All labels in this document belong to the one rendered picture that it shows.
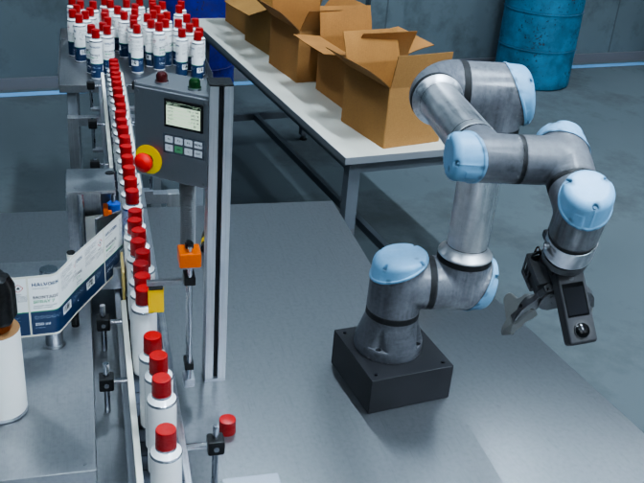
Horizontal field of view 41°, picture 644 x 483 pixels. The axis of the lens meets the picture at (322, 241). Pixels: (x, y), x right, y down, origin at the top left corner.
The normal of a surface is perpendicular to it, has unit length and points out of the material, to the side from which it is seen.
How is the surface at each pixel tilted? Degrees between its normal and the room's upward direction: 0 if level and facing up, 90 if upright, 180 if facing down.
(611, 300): 0
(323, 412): 0
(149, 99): 90
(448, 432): 0
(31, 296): 90
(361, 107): 90
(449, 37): 90
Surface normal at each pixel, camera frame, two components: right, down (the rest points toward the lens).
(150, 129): -0.36, 0.40
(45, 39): 0.39, 0.44
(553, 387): 0.07, -0.89
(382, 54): 0.48, 0.06
